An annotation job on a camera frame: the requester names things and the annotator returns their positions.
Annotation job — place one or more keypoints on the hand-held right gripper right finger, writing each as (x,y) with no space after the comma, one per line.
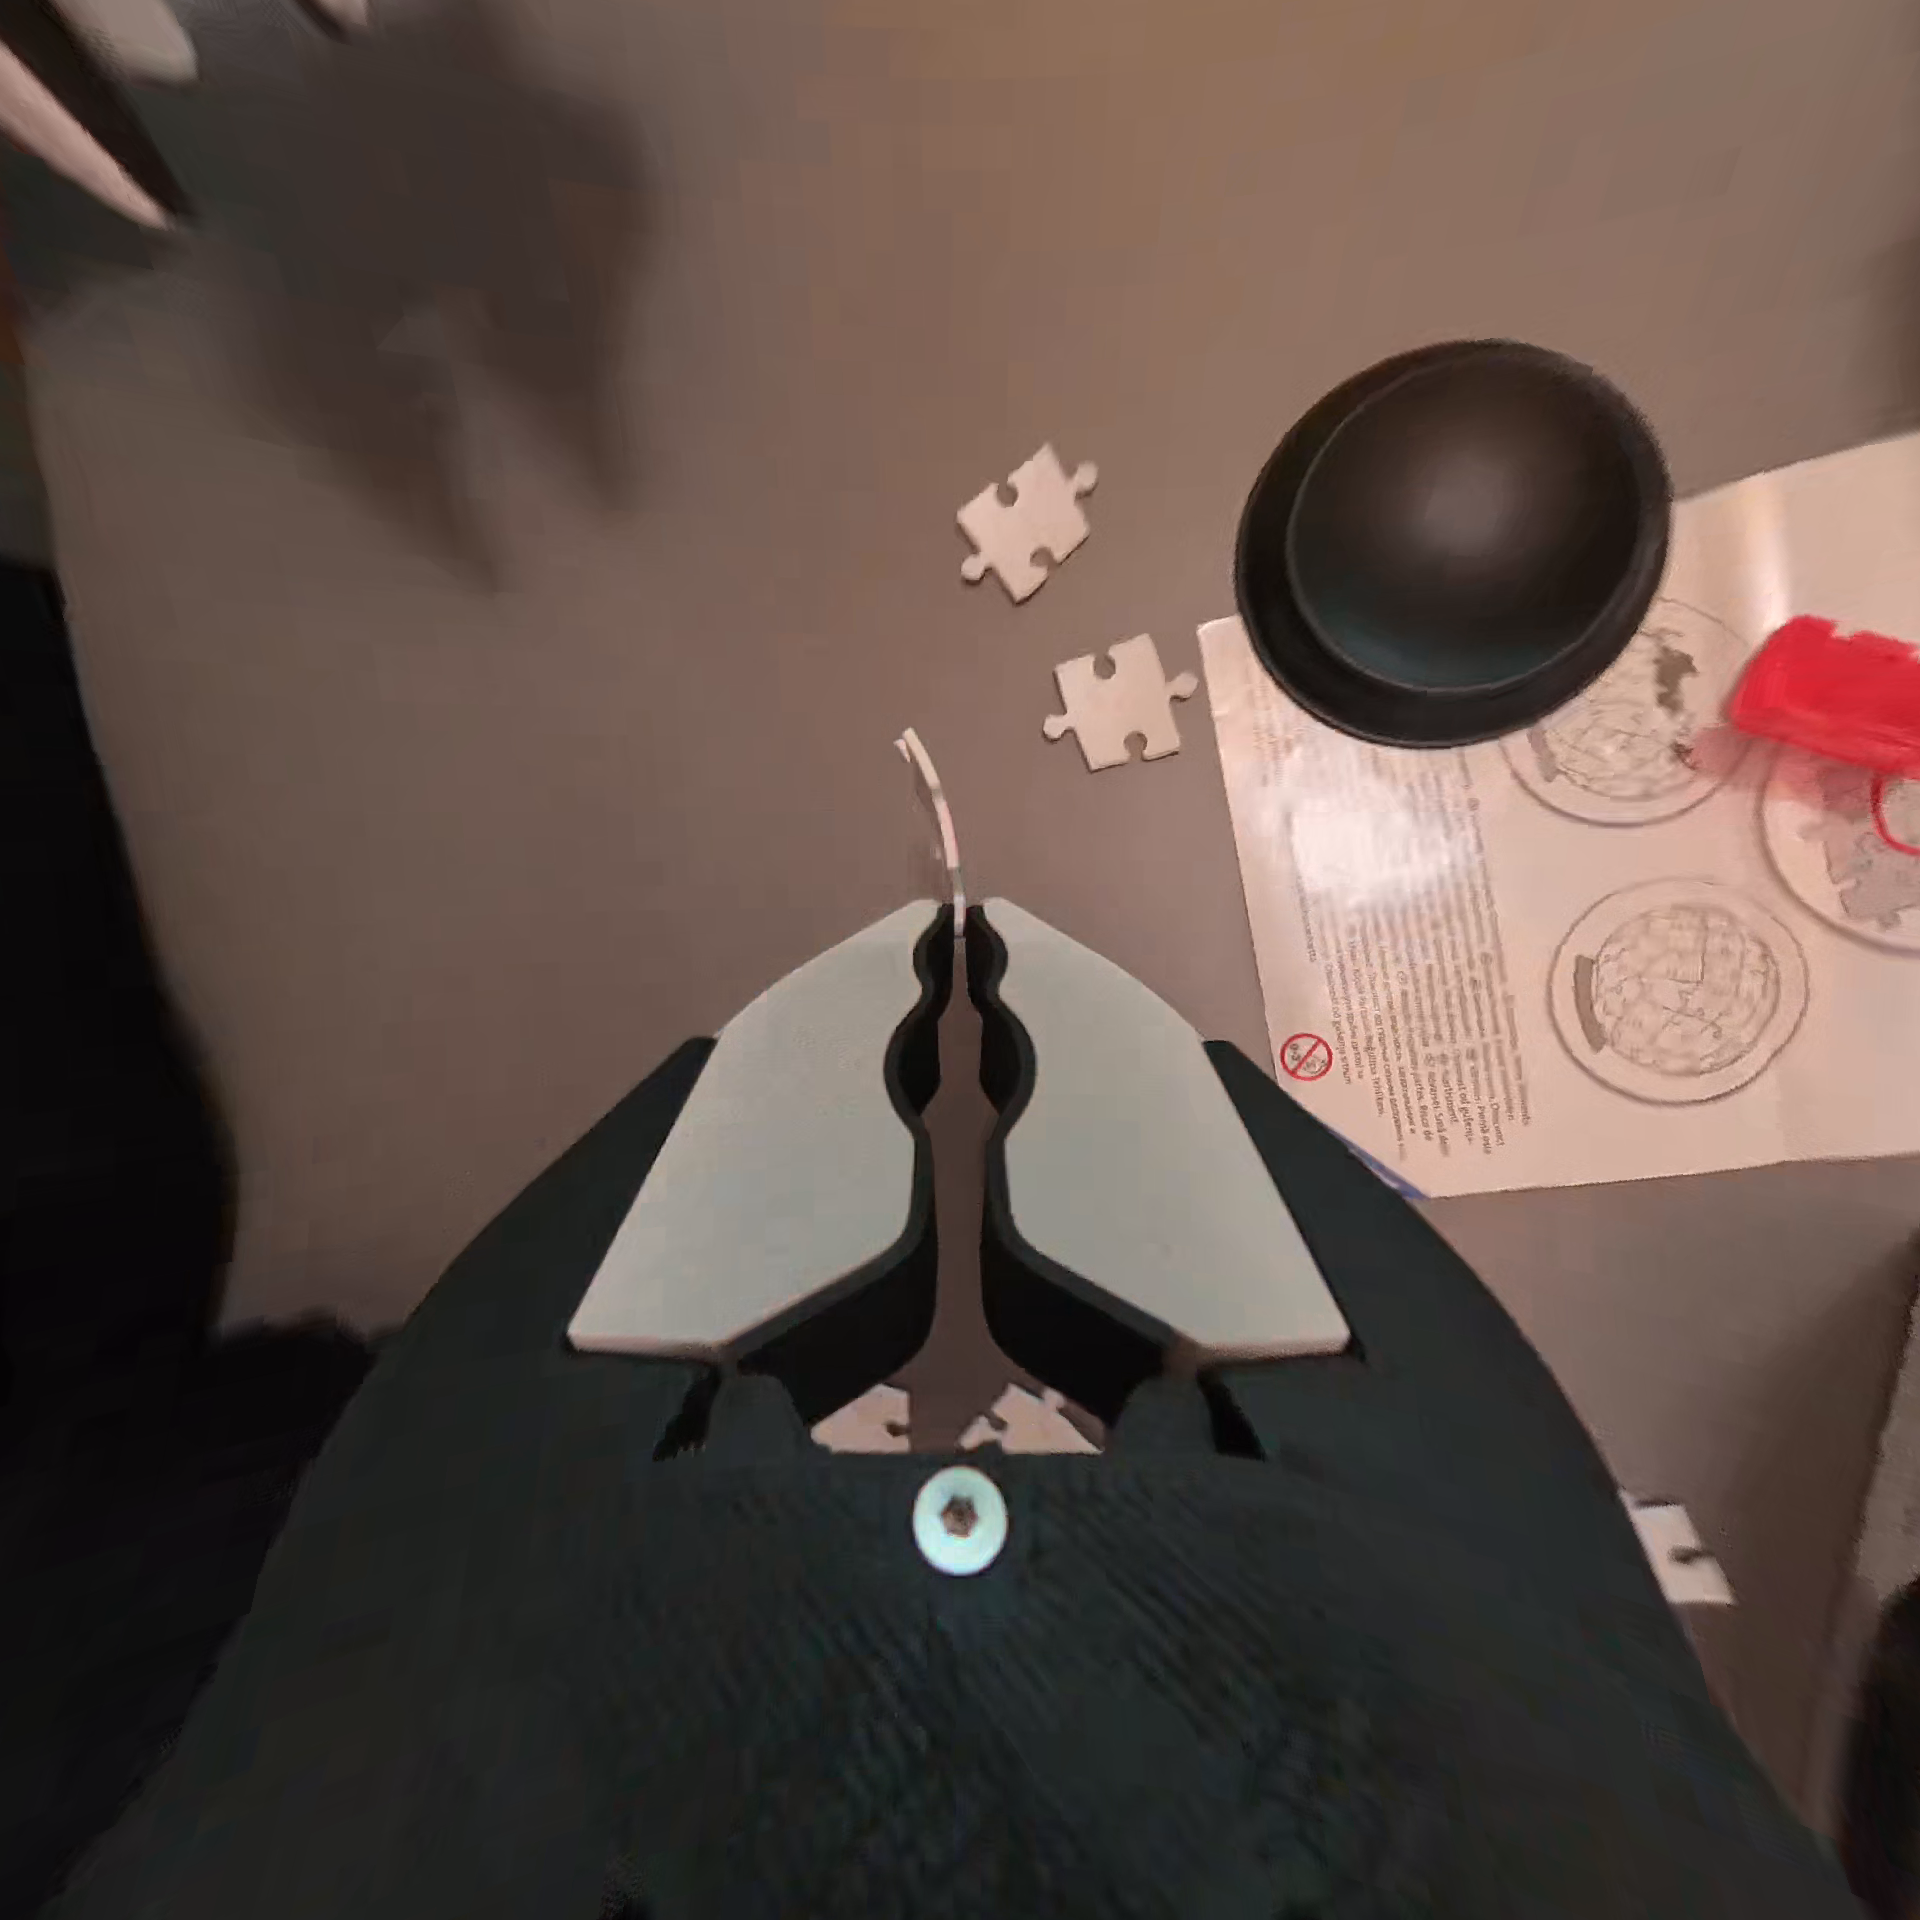
(1154,1185)

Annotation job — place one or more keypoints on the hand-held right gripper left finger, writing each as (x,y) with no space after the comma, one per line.
(750,1172)

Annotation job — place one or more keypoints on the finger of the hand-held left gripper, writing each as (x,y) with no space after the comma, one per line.
(152,37)
(89,154)

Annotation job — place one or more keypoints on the white curved puzzle piece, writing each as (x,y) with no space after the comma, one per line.
(1668,1547)
(1120,703)
(1025,523)
(939,809)
(868,1422)
(1036,1422)

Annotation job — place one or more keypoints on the black round puzzle stand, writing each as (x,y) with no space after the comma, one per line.
(1447,539)

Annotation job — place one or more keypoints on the white instruction leaflet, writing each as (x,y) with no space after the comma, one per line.
(1500,931)

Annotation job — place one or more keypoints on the red plastic tool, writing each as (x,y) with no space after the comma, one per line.
(1827,689)

